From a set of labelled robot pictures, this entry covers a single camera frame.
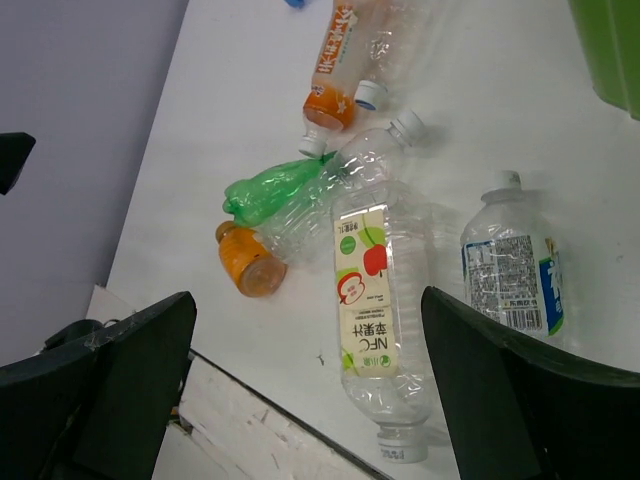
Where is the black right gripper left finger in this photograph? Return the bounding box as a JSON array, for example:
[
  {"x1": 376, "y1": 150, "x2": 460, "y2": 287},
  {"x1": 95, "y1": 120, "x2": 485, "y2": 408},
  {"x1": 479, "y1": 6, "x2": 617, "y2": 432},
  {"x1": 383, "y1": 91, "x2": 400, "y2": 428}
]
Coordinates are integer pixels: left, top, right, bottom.
[{"x1": 1, "y1": 292, "x2": 196, "y2": 479}]

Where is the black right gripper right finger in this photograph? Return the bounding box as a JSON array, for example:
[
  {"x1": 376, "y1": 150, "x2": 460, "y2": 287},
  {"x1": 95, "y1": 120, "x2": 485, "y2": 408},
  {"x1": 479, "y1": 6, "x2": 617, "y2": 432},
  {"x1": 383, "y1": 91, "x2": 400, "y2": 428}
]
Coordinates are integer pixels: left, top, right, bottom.
[{"x1": 421, "y1": 287, "x2": 639, "y2": 479}]

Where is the blue white labelled bottle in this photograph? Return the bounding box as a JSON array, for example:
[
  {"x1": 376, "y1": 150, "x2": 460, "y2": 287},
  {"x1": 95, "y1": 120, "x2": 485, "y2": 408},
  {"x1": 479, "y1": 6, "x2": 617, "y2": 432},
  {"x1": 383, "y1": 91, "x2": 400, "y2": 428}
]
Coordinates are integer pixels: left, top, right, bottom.
[{"x1": 460, "y1": 170, "x2": 565, "y2": 348}]

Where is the small orange plastic bottle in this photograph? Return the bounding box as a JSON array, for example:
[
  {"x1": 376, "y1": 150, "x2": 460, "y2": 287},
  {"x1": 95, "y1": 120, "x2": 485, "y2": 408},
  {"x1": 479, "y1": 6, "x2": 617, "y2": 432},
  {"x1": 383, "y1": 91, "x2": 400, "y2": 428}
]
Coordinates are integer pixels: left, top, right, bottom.
[{"x1": 215, "y1": 221, "x2": 287, "y2": 298}]

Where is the apple juice labelled clear bottle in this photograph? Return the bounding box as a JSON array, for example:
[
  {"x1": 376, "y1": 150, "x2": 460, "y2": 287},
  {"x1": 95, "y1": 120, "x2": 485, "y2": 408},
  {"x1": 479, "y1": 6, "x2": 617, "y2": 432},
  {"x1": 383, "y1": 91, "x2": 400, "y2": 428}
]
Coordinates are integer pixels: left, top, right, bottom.
[{"x1": 331, "y1": 179, "x2": 434, "y2": 464}]

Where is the green crushed plastic bottle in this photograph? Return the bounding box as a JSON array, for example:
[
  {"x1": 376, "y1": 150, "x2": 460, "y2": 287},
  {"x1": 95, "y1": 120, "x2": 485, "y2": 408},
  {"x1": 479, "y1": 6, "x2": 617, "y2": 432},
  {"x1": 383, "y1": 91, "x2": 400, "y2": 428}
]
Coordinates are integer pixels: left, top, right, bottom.
[{"x1": 222, "y1": 151, "x2": 336, "y2": 228}]

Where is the clear ribbed plastic bottle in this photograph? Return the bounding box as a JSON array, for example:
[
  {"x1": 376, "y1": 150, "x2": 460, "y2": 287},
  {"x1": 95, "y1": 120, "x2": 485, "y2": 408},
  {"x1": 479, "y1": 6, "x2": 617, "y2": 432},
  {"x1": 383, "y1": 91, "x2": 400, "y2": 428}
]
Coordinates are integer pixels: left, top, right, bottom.
[{"x1": 255, "y1": 109, "x2": 427, "y2": 265}]

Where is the orange labelled tall bottle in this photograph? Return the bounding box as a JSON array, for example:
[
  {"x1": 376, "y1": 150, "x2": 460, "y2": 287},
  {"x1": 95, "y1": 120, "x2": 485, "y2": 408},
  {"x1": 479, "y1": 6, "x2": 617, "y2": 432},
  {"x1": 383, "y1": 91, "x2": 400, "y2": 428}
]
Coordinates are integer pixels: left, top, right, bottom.
[{"x1": 299, "y1": 1, "x2": 380, "y2": 158}]

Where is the clear bottle blue-ring cap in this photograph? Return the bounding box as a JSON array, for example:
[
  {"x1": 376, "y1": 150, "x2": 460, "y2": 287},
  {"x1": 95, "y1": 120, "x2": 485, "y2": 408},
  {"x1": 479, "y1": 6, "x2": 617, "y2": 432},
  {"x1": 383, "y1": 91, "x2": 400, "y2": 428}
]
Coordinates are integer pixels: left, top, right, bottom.
[{"x1": 354, "y1": 1, "x2": 442, "y2": 111}]

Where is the small blue cap bottle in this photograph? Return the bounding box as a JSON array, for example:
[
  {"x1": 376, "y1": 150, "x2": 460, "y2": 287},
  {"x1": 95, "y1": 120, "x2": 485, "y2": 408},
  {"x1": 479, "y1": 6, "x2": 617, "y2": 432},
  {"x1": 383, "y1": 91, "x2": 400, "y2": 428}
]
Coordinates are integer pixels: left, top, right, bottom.
[{"x1": 285, "y1": 0, "x2": 308, "y2": 9}]

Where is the green plastic bin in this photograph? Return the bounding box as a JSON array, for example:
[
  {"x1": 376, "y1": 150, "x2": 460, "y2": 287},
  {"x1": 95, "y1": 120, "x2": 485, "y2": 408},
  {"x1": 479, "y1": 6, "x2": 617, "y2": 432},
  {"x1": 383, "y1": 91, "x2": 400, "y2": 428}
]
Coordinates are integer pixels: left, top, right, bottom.
[{"x1": 569, "y1": 0, "x2": 639, "y2": 120}]

